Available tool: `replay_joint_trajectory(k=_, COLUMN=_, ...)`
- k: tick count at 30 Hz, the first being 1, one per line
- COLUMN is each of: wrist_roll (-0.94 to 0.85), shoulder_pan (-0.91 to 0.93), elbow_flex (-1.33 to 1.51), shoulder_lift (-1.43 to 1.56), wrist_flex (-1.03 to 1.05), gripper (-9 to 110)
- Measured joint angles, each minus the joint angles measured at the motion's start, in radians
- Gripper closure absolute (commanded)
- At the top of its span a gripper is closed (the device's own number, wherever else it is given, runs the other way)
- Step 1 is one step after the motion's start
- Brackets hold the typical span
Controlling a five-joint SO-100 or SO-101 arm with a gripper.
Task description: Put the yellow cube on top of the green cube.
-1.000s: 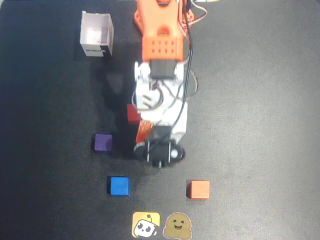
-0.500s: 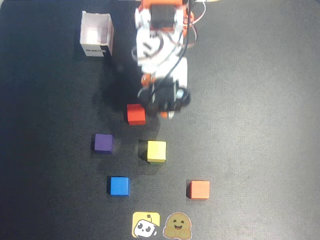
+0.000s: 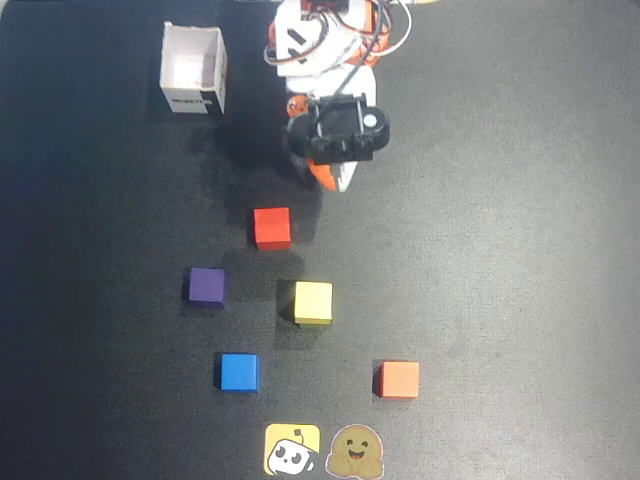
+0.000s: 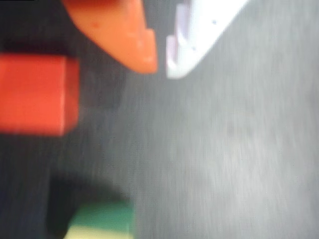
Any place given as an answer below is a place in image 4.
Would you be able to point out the black table mat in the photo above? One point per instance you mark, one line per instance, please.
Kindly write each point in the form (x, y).
(211, 149)

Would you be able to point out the green cube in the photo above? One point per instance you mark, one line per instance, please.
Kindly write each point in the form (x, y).
(104, 214)

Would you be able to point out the red cube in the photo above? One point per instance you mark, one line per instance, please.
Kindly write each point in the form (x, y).
(32, 94)

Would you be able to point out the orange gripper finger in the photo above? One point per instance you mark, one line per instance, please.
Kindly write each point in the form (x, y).
(117, 32)

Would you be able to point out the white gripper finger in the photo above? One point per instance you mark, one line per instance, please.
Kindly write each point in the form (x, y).
(197, 37)

